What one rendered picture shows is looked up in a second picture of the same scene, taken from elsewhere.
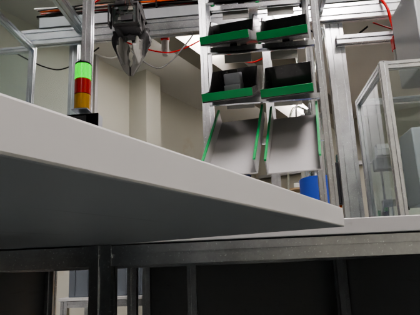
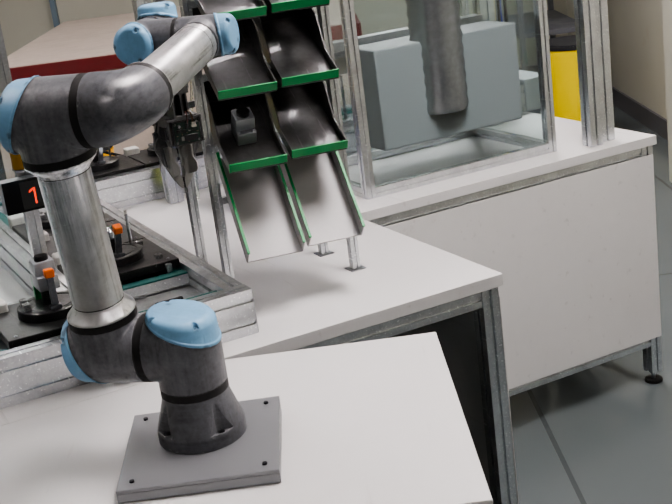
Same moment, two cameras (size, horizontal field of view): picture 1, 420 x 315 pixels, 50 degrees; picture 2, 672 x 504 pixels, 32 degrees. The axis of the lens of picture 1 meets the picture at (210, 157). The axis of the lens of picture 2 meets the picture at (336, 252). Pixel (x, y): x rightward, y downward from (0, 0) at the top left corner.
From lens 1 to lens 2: 189 cm
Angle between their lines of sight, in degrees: 43
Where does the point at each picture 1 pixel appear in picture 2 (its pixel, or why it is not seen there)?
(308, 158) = (342, 219)
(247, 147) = (274, 209)
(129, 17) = (195, 136)
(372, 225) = (424, 304)
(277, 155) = (308, 216)
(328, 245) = (390, 325)
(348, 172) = not seen: hidden behind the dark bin
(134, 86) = not seen: outside the picture
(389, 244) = (434, 313)
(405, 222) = (448, 295)
